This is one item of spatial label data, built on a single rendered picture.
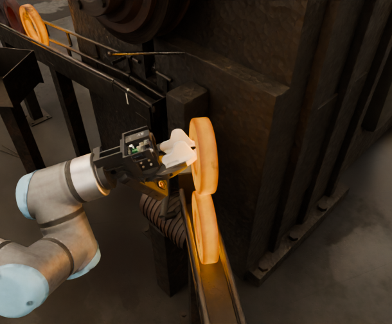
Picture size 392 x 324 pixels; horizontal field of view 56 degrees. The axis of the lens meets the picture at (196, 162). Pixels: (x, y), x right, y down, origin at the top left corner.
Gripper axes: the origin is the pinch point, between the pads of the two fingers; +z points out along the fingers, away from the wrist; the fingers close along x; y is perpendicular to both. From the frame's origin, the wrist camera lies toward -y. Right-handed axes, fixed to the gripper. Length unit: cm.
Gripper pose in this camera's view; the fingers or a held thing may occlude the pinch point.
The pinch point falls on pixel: (202, 148)
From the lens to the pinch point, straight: 72.5
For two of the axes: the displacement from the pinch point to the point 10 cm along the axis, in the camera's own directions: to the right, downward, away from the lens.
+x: -1.6, -6.9, 7.1
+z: 9.5, -3.0, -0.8
